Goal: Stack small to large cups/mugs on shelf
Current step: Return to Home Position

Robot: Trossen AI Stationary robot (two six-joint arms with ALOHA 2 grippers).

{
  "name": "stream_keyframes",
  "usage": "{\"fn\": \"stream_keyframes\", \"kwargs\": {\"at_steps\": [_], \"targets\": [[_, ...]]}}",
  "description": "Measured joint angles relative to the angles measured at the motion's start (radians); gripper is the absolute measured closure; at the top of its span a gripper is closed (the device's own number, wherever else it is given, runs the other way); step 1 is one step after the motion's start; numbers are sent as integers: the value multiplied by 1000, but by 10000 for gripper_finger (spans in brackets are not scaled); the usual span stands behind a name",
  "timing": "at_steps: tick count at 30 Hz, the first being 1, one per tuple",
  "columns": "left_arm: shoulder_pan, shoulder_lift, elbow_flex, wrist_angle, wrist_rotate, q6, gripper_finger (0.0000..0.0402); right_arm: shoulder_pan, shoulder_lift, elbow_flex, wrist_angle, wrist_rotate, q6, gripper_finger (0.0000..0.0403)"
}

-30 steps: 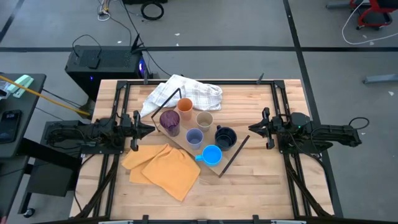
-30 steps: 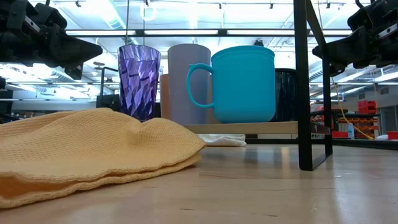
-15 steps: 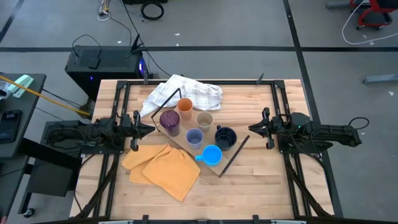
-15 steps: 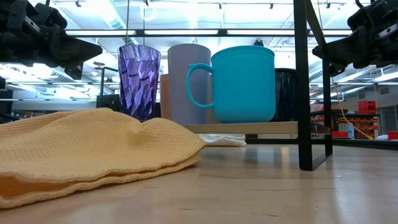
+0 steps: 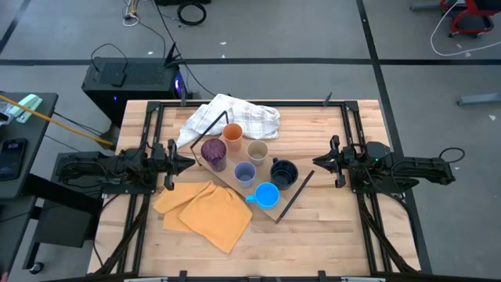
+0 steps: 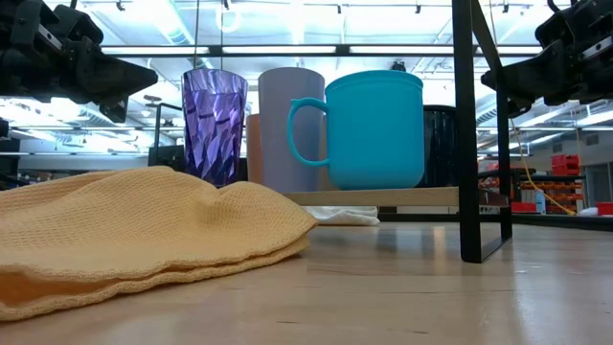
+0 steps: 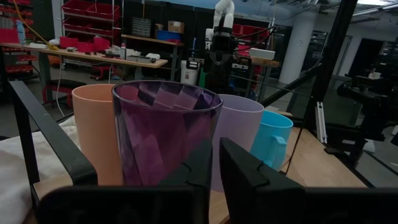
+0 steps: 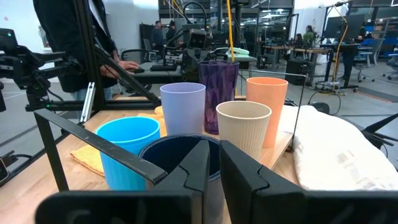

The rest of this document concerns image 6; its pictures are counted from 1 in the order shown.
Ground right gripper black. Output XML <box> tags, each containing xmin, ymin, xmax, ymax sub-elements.
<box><xmin>480</xmin><ymin>0</ymin><xmax>613</xmax><ymax>120</ymax></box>

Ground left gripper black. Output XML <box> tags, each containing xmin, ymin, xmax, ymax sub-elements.
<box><xmin>0</xmin><ymin>0</ymin><xmax>160</xmax><ymax>124</ymax></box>

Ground purple faceted tumbler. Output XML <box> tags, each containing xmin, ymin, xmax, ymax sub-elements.
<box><xmin>180</xmin><ymin>67</ymin><xmax>250</xmax><ymax>189</ymax></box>

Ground blue plastic mug with handle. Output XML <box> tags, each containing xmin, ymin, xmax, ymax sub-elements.
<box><xmin>285</xmin><ymin>69</ymin><xmax>426</xmax><ymax>192</ymax></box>

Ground orange plastic cup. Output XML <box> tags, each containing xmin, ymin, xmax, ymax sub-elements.
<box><xmin>244</xmin><ymin>112</ymin><xmax>265</xmax><ymax>186</ymax></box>

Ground tall lavender plastic cup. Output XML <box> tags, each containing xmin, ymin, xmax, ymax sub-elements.
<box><xmin>257</xmin><ymin>66</ymin><xmax>328</xmax><ymax>195</ymax></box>

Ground black metal railing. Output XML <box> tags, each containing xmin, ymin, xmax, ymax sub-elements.
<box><xmin>153</xmin><ymin>102</ymin><xmax>186</xmax><ymax>167</ymax></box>

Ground black monitor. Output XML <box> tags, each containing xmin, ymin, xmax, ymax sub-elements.
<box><xmin>148</xmin><ymin>145</ymin><xmax>187</xmax><ymax>173</ymax></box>

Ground black ribbed cup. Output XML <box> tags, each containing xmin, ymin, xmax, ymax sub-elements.
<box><xmin>418</xmin><ymin>104</ymin><xmax>458</xmax><ymax>189</ymax></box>

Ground rack of orange bins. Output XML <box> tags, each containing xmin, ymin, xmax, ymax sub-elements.
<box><xmin>518</xmin><ymin>177</ymin><xmax>586</xmax><ymax>217</ymax></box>

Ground yellow waffle weave cloth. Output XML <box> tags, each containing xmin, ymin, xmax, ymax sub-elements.
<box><xmin>0</xmin><ymin>165</ymin><xmax>319</xmax><ymax>323</ymax></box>

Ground white checked cloth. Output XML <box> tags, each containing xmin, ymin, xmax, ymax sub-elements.
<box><xmin>303</xmin><ymin>205</ymin><xmax>381</xmax><ymax>227</ymax></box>

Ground yellow hanging cable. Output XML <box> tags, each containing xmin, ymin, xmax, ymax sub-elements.
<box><xmin>509</xmin><ymin>118</ymin><xmax>577</xmax><ymax>217</ymax></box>

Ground red wall crates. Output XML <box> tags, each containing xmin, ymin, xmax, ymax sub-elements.
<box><xmin>550</xmin><ymin>153</ymin><xmax>582</xmax><ymax>177</ymax></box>

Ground thin black hanging cable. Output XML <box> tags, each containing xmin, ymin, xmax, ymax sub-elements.
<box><xmin>219</xmin><ymin>0</ymin><xmax>225</xmax><ymax>71</ymax></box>
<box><xmin>192</xmin><ymin>0</ymin><xmax>201</xmax><ymax>71</ymax></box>

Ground black rig frame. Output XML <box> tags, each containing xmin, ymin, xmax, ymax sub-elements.
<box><xmin>100</xmin><ymin>44</ymin><xmax>545</xmax><ymax>58</ymax></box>

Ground wooden shelf with black frame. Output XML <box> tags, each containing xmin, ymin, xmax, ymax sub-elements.
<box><xmin>282</xmin><ymin>0</ymin><xmax>514</xmax><ymax>265</ymax></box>

